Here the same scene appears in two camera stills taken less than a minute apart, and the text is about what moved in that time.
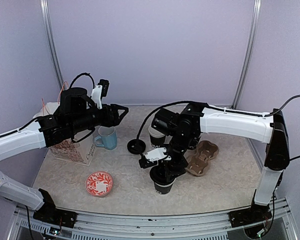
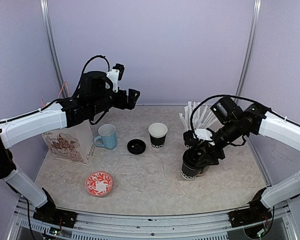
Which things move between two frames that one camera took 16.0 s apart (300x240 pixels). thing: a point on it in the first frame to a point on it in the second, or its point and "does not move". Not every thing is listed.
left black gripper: x=114 y=120 to x=131 y=100
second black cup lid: x=136 y=146 does not move
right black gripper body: x=174 y=166 to x=215 y=151
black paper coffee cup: x=163 y=189 to x=188 y=172
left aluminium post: x=52 y=43 does not move
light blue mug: x=107 y=137 does not move
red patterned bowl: x=99 y=183 does not move
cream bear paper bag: x=80 y=152 does not move
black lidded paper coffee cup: x=161 y=175 to x=191 y=157
